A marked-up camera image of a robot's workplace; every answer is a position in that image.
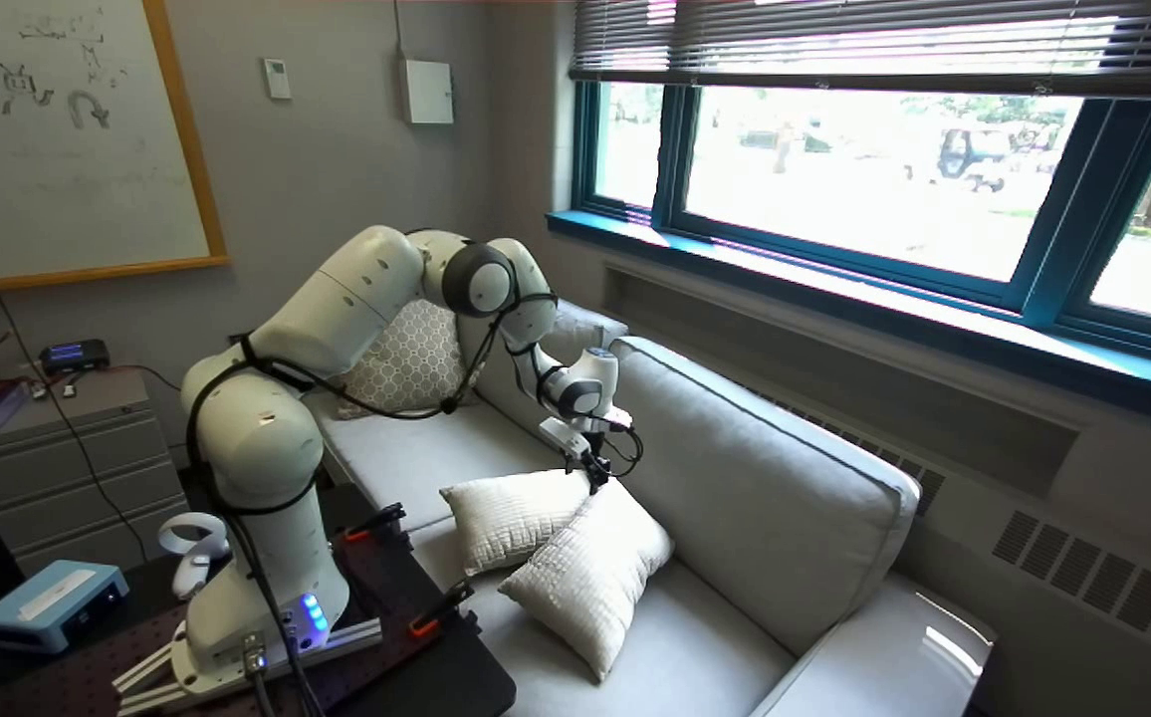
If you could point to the wood framed whiteboard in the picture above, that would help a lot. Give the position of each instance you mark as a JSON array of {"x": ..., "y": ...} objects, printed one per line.
[{"x": 68, "y": 172}]

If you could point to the grey fabric sofa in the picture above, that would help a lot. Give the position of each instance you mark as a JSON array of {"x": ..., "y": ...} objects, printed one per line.
[{"x": 757, "y": 505}]

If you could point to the plain cream pillow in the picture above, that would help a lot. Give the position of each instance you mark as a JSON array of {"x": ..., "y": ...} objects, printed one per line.
[
  {"x": 588, "y": 579},
  {"x": 509, "y": 524}
]

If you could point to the wide teal framed window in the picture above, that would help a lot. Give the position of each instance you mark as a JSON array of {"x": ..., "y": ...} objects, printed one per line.
[{"x": 1064, "y": 225}]

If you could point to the red black clamp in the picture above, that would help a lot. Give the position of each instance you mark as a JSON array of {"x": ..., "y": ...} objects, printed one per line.
[
  {"x": 441, "y": 613},
  {"x": 367, "y": 528}
]

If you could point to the grey drawer cabinet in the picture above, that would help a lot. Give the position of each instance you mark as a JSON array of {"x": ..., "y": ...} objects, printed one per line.
[{"x": 43, "y": 480}]

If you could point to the white wall box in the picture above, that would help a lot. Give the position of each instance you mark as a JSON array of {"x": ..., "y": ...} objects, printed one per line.
[{"x": 426, "y": 95}]

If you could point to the light blue box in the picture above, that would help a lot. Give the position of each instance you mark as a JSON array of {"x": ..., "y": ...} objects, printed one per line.
[{"x": 49, "y": 605}]

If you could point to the small black device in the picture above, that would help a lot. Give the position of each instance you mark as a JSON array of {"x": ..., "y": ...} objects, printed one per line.
[{"x": 74, "y": 358}]

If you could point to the black robot table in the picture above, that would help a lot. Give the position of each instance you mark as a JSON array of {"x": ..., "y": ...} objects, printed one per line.
[{"x": 455, "y": 680}]

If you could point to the dark window blinds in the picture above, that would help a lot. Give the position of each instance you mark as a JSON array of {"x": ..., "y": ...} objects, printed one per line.
[{"x": 866, "y": 43}]

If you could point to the silver robot mounting plate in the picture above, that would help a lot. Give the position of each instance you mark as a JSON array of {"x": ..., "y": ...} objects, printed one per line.
[{"x": 348, "y": 638}]

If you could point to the radiator vent grille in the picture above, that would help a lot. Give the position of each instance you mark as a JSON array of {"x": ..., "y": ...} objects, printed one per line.
[{"x": 1106, "y": 583}]

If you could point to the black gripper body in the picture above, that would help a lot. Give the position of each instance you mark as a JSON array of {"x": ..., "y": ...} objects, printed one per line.
[{"x": 594, "y": 445}]

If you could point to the white wall thermostat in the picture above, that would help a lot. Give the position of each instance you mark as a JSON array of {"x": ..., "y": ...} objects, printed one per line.
[{"x": 276, "y": 80}]

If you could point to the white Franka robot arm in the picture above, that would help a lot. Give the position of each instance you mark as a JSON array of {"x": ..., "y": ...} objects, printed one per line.
[{"x": 258, "y": 441}]

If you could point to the white VR controller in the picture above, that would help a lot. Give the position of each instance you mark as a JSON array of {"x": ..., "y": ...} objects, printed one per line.
[{"x": 187, "y": 579}]

